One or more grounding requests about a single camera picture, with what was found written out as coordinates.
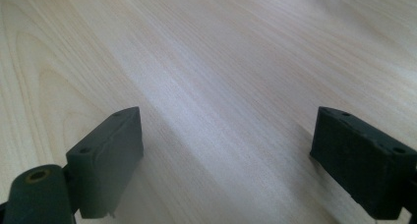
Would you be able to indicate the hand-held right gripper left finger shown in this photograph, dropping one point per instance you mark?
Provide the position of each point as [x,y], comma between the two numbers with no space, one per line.
[105,165]

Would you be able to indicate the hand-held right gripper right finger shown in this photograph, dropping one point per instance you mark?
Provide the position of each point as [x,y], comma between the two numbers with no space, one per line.
[364,165]

